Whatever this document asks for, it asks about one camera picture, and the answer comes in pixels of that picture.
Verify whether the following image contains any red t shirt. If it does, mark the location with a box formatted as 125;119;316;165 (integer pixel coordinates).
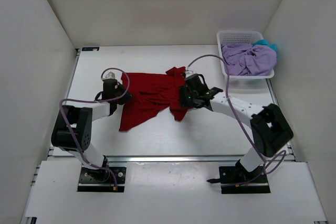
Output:
119;67;189;132

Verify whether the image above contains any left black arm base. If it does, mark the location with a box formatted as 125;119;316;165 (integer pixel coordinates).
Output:
77;166;127;193

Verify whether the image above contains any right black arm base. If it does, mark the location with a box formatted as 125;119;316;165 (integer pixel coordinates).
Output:
207;166;271;194

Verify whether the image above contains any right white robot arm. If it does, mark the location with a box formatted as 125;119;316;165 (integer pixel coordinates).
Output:
179;73;293;182

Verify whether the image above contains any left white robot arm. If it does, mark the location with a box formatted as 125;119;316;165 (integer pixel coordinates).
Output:
51;78;132;182

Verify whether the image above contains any dark blue label sticker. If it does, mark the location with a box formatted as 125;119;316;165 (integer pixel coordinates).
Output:
81;47;100;51

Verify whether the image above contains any lilac t shirt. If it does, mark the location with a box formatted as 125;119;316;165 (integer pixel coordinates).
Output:
221;43;277;77

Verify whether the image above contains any white plastic basket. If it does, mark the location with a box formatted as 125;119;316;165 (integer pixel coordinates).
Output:
217;30;275;81

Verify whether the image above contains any teal t shirt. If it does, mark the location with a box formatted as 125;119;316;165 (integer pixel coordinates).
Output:
251;39;278;58

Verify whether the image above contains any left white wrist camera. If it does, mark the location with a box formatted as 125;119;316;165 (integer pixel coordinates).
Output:
102;71;115;80

